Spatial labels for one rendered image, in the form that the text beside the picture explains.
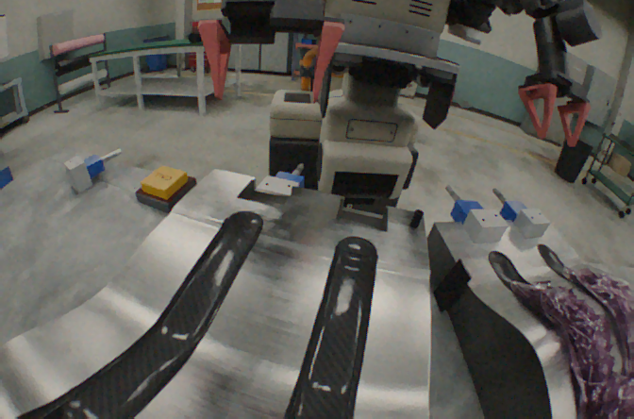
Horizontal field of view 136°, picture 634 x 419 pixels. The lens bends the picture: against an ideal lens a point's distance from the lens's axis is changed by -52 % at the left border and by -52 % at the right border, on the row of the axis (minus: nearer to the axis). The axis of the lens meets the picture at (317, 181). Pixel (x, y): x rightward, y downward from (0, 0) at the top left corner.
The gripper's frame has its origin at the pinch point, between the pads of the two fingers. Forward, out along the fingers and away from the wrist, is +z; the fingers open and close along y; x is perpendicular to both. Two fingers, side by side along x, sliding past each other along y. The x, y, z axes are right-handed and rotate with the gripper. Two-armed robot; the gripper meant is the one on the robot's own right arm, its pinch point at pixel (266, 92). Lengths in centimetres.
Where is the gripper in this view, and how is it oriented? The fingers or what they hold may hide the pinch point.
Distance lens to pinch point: 27.2
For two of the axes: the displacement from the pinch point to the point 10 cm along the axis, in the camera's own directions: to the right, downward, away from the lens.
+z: -0.6, 9.9, 1.0
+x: -0.9, -1.0, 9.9
